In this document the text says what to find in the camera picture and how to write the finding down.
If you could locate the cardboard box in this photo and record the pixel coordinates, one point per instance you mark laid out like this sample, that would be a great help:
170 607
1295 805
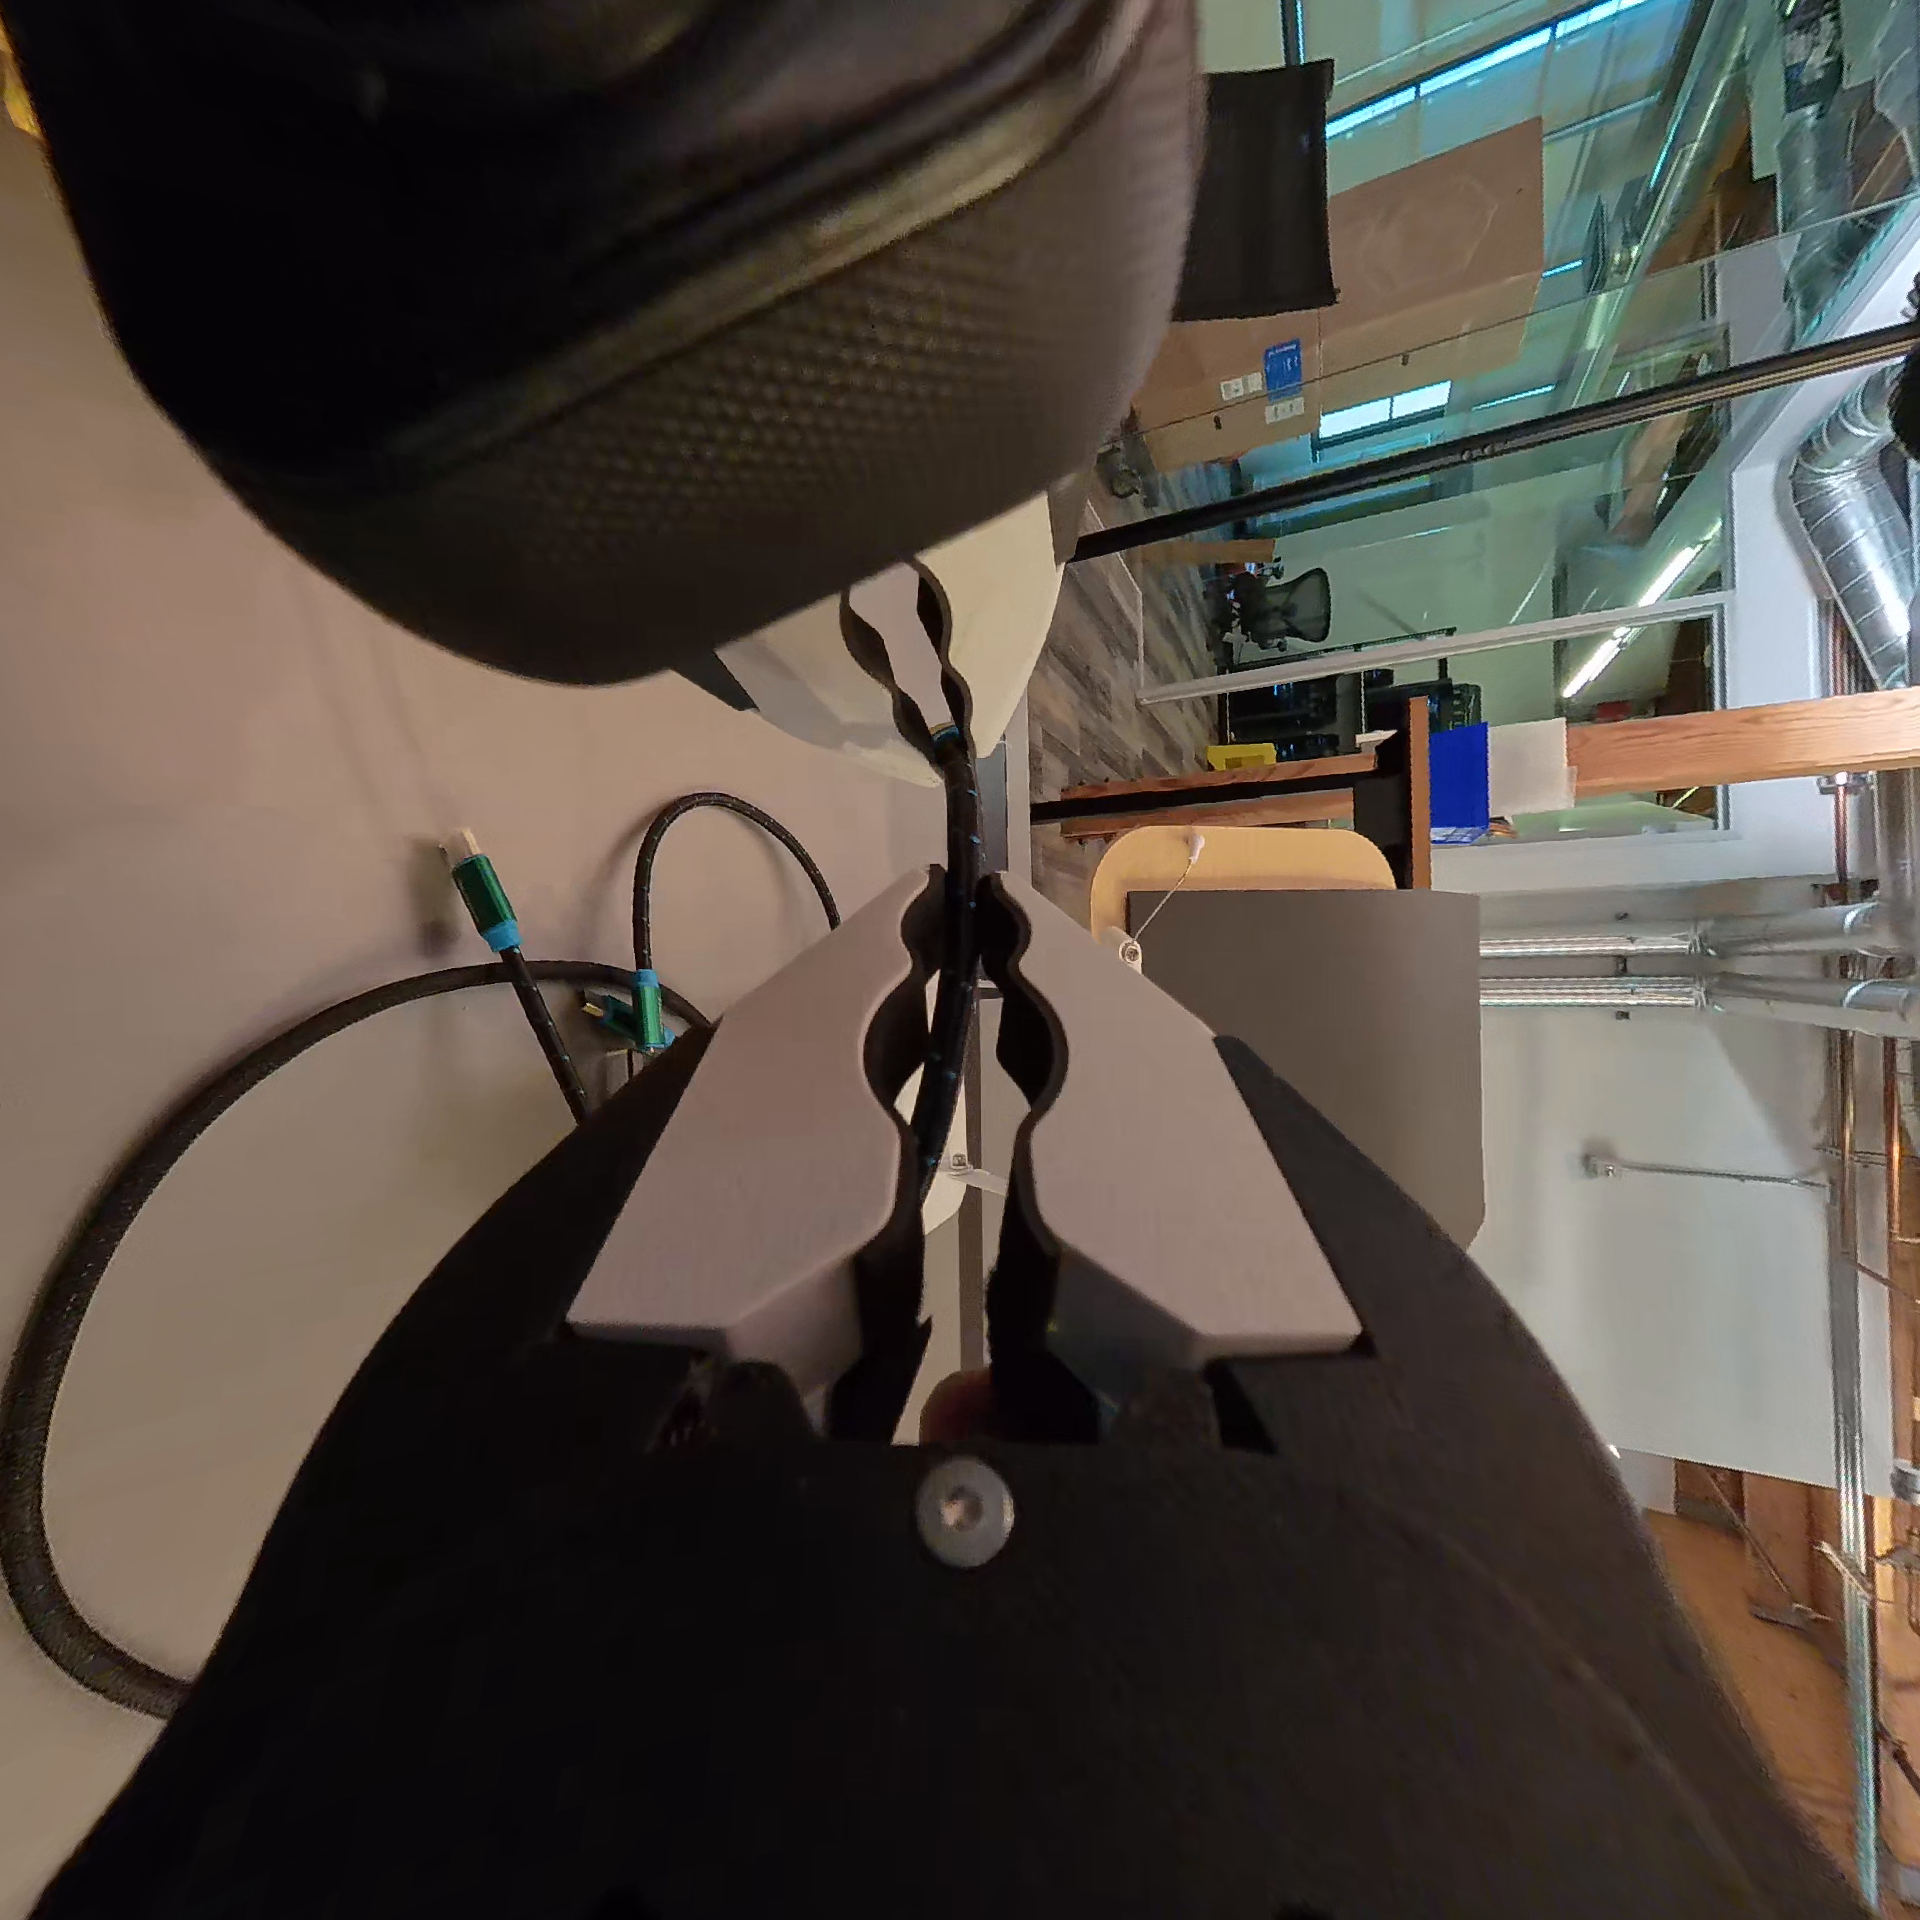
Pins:
1425 256

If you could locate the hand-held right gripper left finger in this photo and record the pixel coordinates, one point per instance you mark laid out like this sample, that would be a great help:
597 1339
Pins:
737 1187

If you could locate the small yellow bin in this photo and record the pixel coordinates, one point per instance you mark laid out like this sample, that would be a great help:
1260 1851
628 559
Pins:
1241 760

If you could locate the silver ventilation ducts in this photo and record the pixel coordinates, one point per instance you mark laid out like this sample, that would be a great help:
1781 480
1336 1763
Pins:
1858 523

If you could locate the black Fosmon HDMI switch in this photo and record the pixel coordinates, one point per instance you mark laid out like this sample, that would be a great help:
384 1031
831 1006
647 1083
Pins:
376 996

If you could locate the black fuzzy boom microphone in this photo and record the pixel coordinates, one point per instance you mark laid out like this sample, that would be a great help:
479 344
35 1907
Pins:
1499 436

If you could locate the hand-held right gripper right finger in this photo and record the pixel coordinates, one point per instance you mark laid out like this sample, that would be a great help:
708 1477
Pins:
1187 1187

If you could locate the wooden ceiling beam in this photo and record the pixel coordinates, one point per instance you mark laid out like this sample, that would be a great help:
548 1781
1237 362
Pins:
1724 743

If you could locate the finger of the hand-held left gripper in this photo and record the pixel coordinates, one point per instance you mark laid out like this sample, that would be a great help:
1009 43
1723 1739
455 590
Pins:
1015 600
811 673

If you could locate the white foam block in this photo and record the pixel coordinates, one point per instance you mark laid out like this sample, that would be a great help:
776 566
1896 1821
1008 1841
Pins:
1530 760

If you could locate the wood-edged black-leg table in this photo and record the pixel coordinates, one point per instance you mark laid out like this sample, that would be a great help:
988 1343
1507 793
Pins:
1200 782

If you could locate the blue storage bin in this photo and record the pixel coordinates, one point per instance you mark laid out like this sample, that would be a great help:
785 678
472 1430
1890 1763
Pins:
1462 782

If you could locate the black mesh office chair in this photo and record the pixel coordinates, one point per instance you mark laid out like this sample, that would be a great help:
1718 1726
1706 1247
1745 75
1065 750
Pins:
1291 607

